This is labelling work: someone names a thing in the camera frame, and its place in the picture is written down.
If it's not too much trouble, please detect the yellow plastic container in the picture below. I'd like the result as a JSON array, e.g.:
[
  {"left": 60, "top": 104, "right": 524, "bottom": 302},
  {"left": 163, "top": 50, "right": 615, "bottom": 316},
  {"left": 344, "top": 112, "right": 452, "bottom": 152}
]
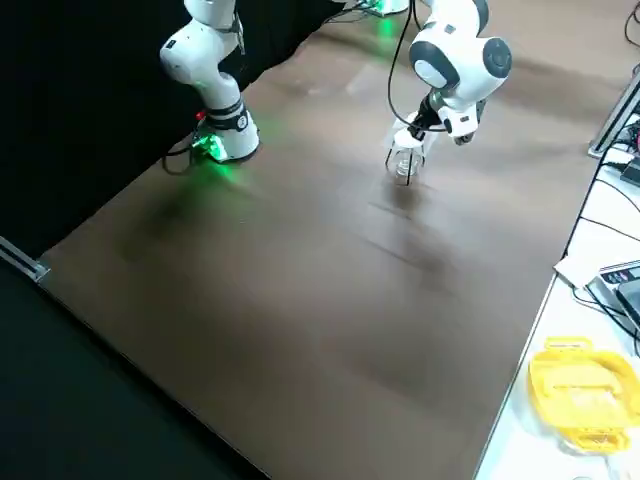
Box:
[{"left": 528, "top": 337, "right": 640, "bottom": 454}]

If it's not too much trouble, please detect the clear glass alcohol lamp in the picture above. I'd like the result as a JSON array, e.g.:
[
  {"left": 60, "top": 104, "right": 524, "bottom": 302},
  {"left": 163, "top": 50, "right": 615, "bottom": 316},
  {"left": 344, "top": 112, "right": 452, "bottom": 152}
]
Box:
[{"left": 392, "top": 152, "right": 419, "bottom": 181}]

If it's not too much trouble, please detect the grey keypad device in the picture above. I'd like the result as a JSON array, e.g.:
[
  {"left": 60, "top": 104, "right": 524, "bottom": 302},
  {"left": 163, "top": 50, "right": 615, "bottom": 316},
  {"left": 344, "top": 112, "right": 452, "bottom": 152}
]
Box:
[{"left": 584, "top": 262, "right": 640, "bottom": 342}]

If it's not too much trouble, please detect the black wire tripod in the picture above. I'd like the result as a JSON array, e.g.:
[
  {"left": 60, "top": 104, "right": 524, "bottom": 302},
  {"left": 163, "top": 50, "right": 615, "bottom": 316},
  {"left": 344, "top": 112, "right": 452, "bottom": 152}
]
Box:
[{"left": 383, "top": 143, "right": 427, "bottom": 188}]

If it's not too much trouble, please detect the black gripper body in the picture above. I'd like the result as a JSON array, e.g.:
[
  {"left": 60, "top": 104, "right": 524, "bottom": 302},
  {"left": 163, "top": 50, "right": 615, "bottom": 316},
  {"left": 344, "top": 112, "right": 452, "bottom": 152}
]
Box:
[{"left": 412, "top": 98, "right": 438, "bottom": 130}]

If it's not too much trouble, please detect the aluminium profile rail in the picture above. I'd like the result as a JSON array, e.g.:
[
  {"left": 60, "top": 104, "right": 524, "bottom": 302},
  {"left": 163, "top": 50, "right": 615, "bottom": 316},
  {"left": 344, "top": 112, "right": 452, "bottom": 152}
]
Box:
[{"left": 0, "top": 235, "right": 51, "bottom": 284}]

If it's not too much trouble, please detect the white paper card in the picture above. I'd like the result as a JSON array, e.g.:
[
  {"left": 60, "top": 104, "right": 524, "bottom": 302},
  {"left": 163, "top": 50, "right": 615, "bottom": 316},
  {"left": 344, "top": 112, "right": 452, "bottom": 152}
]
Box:
[{"left": 552, "top": 257, "right": 607, "bottom": 289}]

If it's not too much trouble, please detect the metal mounting plate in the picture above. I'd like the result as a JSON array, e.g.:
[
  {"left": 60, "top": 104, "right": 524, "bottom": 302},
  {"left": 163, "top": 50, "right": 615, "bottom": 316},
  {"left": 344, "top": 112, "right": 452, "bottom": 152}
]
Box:
[{"left": 192, "top": 133, "right": 227, "bottom": 162}]

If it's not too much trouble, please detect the black foot cable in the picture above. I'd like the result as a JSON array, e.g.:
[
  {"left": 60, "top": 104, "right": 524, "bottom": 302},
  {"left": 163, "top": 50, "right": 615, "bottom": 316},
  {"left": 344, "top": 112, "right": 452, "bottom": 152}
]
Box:
[{"left": 162, "top": 138, "right": 201, "bottom": 175}]

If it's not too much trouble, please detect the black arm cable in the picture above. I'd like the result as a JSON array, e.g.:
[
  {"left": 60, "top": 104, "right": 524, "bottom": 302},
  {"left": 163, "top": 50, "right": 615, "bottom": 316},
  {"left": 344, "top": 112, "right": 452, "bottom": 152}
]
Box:
[{"left": 385, "top": 0, "right": 419, "bottom": 129}]

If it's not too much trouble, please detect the aluminium post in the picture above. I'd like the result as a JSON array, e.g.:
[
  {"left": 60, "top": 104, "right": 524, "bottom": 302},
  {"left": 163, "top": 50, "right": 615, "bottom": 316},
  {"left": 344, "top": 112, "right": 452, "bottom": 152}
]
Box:
[{"left": 587, "top": 64, "right": 640, "bottom": 159}]

